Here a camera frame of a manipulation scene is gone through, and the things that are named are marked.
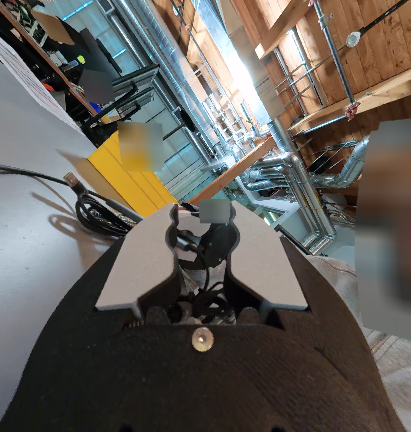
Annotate printed paper sheet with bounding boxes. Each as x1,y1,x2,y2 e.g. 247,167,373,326
0,29,83,134

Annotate smooth black cable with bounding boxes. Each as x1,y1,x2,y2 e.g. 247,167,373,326
0,162,142,237

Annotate wooden ceiling beam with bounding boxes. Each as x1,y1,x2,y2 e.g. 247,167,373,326
255,0,327,61
288,64,411,135

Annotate silver ceiling pipe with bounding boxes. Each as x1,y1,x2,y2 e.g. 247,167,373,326
313,0,358,119

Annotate black pendant lamp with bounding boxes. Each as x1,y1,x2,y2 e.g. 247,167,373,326
162,107,197,140

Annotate black monitor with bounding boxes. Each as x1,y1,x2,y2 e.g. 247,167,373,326
112,63,159,102

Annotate large yellow plastic bin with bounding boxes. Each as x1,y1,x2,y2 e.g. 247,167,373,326
87,130,179,218

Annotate silver insulated pipes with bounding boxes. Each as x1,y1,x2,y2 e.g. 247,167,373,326
226,135,371,257

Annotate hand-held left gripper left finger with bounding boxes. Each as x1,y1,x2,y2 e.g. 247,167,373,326
95,203,182,317

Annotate grey zip sweatshirt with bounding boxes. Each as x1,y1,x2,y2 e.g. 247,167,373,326
307,255,411,432

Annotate long silver ceiling duct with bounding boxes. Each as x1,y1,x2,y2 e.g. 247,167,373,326
109,0,223,159

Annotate grey desk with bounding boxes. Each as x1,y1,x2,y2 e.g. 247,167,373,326
0,29,149,422

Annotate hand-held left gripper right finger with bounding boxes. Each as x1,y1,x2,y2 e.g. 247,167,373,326
226,201,309,311

